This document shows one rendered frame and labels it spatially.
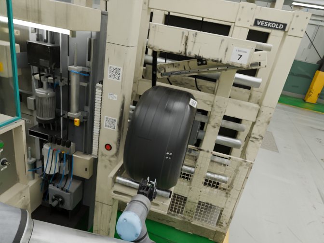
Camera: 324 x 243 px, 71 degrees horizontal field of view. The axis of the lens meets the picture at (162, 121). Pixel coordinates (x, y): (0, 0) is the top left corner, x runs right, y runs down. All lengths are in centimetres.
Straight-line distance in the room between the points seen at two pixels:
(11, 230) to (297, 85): 1060
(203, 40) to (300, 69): 943
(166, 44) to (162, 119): 51
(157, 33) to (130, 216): 99
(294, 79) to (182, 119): 975
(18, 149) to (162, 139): 71
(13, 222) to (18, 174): 85
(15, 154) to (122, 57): 72
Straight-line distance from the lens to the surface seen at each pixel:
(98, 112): 136
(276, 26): 172
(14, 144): 133
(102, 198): 166
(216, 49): 138
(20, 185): 143
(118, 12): 122
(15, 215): 59
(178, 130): 106
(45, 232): 62
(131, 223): 88
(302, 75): 1075
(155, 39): 142
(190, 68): 153
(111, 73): 125
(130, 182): 139
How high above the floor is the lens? 178
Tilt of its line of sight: 23 degrees down
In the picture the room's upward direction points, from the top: 10 degrees clockwise
